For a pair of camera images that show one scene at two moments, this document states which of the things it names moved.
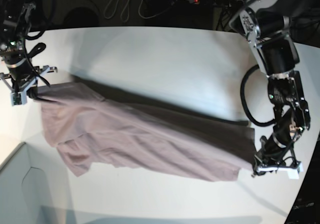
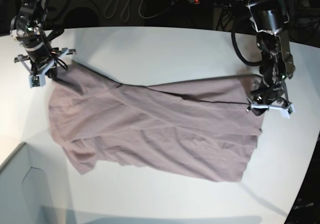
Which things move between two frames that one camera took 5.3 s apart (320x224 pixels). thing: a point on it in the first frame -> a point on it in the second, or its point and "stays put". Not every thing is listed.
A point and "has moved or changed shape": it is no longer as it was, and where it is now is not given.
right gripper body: (288, 164) -> (260, 105)
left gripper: (29, 85) -> (49, 68)
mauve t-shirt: (89, 121) has moved or changed shape
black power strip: (204, 1) stays put
